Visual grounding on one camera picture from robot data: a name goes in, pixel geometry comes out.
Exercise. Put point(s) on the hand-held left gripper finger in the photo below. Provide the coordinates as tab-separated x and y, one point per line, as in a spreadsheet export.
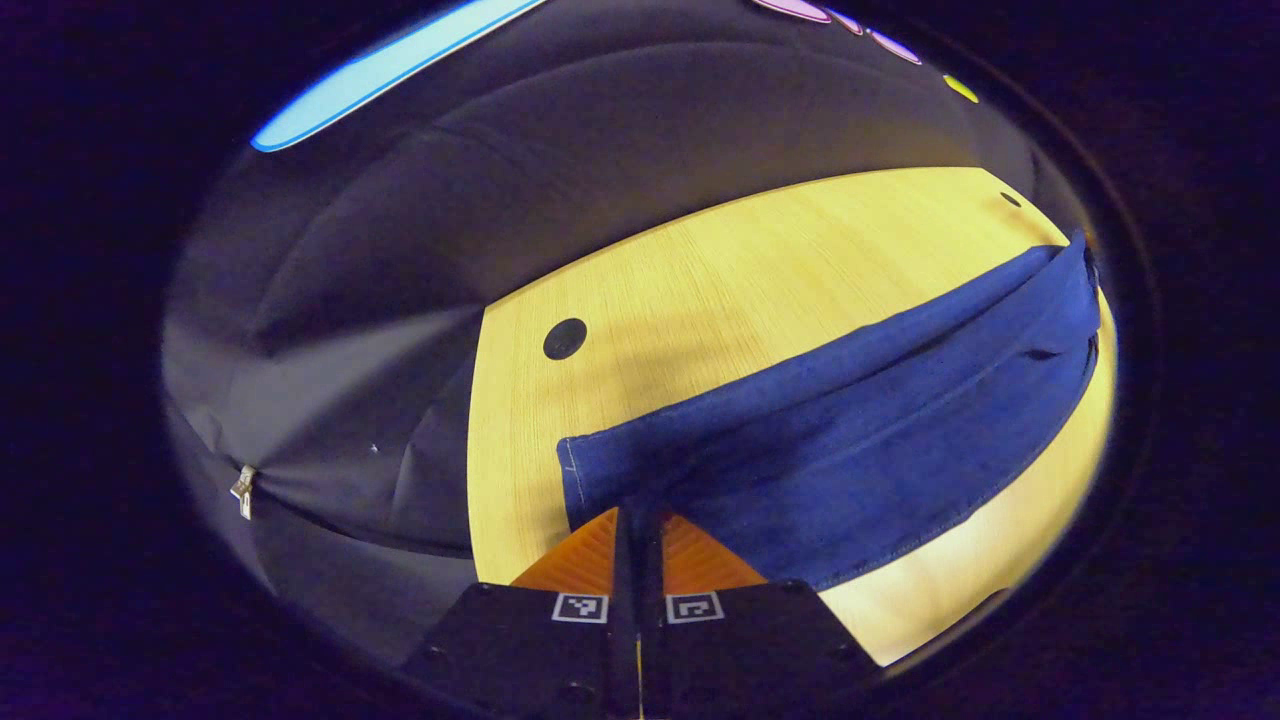
650	570
627	570

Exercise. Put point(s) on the blue jeans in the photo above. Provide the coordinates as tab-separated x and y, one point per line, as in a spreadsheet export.
850	440

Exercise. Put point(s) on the black backdrop cloth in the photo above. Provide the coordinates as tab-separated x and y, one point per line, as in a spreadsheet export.
350	350

